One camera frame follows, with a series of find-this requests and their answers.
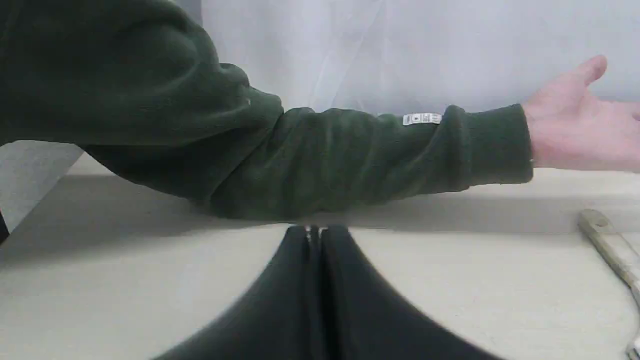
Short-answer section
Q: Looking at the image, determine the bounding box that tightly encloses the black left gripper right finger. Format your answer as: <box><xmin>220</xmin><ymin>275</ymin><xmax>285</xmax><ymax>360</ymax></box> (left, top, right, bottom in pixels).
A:
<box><xmin>319</xmin><ymin>226</ymin><xmax>496</xmax><ymax>360</ymax></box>

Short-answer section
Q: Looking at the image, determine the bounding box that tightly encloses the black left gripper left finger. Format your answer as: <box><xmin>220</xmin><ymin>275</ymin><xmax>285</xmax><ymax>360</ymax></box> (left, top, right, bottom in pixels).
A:
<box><xmin>158</xmin><ymin>226</ymin><xmax>321</xmax><ymax>360</ymax></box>

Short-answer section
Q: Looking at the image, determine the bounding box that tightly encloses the wide wooden paint brush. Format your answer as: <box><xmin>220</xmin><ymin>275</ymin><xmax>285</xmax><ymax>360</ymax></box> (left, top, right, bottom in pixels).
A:
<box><xmin>578</xmin><ymin>209</ymin><xmax>640</xmax><ymax>360</ymax></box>

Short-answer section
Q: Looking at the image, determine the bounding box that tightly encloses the dark green sleeved forearm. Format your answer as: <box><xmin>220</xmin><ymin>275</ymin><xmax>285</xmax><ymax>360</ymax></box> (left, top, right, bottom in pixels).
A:
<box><xmin>0</xmin><ymin>0</ymin><xmax>533</xmax><ymax>220</ymax></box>

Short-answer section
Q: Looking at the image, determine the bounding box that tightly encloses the open bare human hand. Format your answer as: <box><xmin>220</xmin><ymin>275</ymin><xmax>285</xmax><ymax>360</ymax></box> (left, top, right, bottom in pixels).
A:
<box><xmin>522</xmin><ymin>55</ymin><xmax>640</xmax><ymax>173</ymax></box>

